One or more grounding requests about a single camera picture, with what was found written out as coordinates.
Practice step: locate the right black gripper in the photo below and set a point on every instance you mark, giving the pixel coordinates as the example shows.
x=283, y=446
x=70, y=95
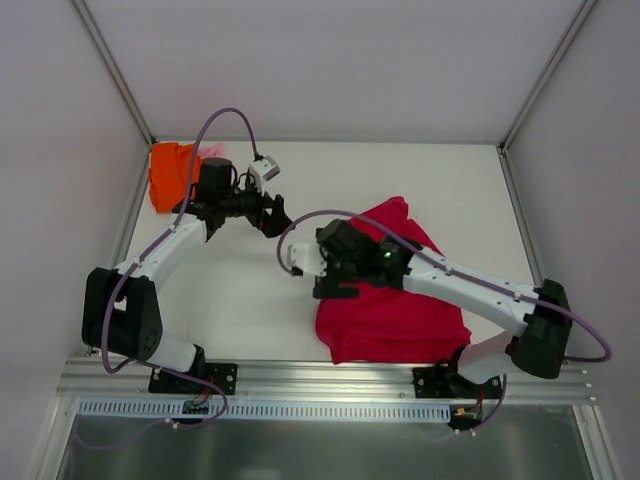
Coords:
x=329, y=275

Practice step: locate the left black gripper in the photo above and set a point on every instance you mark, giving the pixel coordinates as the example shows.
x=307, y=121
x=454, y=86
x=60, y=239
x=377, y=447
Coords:
x=260, y=212

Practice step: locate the red t shirt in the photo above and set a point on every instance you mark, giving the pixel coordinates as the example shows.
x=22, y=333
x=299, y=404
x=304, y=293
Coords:
x=388, y=324

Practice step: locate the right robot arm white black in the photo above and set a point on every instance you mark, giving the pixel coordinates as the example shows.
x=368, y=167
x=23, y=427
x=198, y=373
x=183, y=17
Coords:
x=514, y=328

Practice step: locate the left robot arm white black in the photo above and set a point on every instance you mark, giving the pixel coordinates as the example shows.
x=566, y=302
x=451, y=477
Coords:
x=121, y=311

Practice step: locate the pink t shirt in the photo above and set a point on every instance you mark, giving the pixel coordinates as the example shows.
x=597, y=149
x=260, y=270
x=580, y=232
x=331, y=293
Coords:
x=212, y=151

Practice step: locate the orange t shirt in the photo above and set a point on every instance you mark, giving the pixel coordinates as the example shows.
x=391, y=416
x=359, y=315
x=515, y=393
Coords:
x=168, y=174

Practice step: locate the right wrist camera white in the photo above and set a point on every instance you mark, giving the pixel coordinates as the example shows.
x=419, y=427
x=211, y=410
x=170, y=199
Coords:
x=303, y=258

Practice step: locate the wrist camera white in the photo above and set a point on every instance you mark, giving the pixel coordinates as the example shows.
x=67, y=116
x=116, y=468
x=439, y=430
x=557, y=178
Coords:
x=303, y=258
x=263, y=170

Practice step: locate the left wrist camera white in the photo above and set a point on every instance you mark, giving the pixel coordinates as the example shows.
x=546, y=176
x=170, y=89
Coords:
x=263, y=170

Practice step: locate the aluminium mounting rail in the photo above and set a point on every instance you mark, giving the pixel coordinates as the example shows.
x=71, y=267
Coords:
x=310, y=381

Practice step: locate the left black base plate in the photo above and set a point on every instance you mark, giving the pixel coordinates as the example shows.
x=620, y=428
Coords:
x=223, y=375

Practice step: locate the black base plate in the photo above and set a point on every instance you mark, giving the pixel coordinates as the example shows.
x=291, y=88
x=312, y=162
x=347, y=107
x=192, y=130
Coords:
x=223, y=375
x=425, y=382

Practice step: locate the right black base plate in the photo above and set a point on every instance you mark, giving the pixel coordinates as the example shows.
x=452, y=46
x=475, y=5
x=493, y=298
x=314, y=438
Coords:
x=425, y=382

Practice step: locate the white slotted cable duct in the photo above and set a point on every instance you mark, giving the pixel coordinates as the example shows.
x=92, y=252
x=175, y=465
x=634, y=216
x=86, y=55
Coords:
x=267, y=410

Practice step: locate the left aluminium frame post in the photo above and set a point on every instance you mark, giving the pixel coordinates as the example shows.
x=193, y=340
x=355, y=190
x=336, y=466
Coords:
x=97, y=39

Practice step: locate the aluminium frame post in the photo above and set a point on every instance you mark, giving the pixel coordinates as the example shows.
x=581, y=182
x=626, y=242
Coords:
x=97, y=39
x=567, y=39

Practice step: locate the right aluminium frame post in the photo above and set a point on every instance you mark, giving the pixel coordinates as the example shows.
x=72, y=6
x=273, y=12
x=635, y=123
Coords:
x=567, y=39

